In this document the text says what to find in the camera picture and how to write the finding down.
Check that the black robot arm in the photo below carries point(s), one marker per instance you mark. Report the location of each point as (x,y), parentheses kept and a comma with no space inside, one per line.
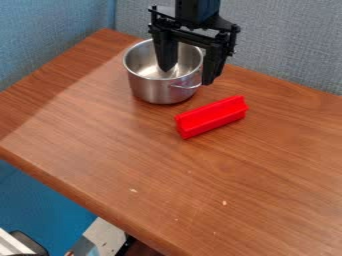
(191,37)

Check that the red plastic block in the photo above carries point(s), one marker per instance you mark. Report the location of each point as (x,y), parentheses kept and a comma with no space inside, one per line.
(211,116)

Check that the metal pot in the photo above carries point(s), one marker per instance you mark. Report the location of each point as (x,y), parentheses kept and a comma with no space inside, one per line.
(160,87)

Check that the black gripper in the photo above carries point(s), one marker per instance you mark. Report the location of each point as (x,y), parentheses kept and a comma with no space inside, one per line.
(194,16)

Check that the grey white box under table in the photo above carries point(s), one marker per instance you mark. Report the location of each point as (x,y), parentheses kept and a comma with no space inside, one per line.
(102,240)

